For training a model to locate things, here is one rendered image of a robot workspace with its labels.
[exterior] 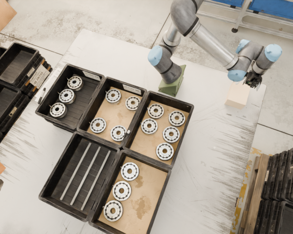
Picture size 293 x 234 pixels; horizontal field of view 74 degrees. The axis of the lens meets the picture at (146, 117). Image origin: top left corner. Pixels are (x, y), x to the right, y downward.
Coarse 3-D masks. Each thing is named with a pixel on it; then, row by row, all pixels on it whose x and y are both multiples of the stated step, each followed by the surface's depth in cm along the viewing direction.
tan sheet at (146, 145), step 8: (160, 104) 127; (168, 112) 125; (184, 112) 124; (160, 120) 123; (160, 128) 121; (136, 136) 120; (144, 136) 120; (152, 136) 120; (160, 136) 119; (136, 144) 118; (144, 144) 118; (152, 144) 118; (176, 144) 117; (144, 152) 116; (152, 152) 116; (160, 160) 114; (168, 160) 114
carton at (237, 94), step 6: (234, 84) 136; (240, 84) 136; (246, 84) 135; (234, 90) 134; (240, 90) 134; (246, 90) 134; (228, 96) 133; (234, 96) 132; (240, 96) 132; (246, 96) 132; (228, 102) 135; (234, 102) 132; (240, 102) 131; (240, 108) 135
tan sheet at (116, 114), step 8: (112, 88) 134; (128, 96) 131; (136, 96) 131; (104, 104) 130; (112, 104) 129; (120, 104) 129; (104, 112) 128; (112, 112) 127; (120, 112) 127; (128, 112) 127; (112, 120) 125; (120, 120) 125; (128, 120) 124; (112, 128) 123; (104, 136) 121
